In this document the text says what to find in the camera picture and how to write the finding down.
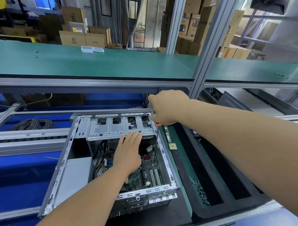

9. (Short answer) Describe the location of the person's right hand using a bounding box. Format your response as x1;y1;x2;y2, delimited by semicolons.
148;90;194;126

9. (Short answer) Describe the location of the person's left hand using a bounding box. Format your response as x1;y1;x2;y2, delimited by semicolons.
112;131;143;176

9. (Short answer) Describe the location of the orange handled screwdriver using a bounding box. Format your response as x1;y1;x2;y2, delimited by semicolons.
155;123;163;147

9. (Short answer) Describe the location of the silver metal drive cage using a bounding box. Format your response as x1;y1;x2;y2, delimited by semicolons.
86;114;157;141

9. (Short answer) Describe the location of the person's left forearm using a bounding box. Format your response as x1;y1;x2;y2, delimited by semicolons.
36;164;128;226

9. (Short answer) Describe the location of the person's right forearm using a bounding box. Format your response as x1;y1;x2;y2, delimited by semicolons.
179;99;298;216

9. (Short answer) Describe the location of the green memory stick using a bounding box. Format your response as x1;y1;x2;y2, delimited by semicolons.
164;126;173;143

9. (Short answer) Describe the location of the green computer motherboard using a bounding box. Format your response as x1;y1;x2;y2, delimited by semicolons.
93;149;168;194

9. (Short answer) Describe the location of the grey metal computer case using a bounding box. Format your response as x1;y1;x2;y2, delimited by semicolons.
38;112;181;218

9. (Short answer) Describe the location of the grey power supply box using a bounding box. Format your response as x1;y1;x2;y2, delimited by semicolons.
54;157;94;206

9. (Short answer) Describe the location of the green workbench shelf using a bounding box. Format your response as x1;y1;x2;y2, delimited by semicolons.
0;40;298;89

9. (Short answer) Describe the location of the black foam parts tray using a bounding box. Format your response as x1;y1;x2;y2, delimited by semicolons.
160;123;273;223

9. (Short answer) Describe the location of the heap of small silver screws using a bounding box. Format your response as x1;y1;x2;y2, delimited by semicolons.
195;181;210;207

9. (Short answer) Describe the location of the grey metal side panel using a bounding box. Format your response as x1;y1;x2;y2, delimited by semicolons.
216;88;285;117

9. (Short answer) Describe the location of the pile of brown cardboard boxes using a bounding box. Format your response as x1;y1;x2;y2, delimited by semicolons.
156;0;252;60
59;6;112;48

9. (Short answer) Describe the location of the grey curtain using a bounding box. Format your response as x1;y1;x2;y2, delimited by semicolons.
89;0;136;49

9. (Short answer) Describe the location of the grey electrical box warning label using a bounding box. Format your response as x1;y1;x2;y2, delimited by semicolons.
68;22;85;33

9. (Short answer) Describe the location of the aluminium frame post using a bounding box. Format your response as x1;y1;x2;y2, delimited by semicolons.
188;0;245;99
166;0;187;55

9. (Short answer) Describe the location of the coil of grey cables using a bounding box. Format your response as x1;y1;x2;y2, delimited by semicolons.
11;118;55;131

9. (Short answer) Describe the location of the grey conveyor rail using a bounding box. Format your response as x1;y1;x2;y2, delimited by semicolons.
0;128;78;157

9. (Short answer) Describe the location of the white cable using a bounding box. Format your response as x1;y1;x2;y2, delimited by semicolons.
22;93;53;108

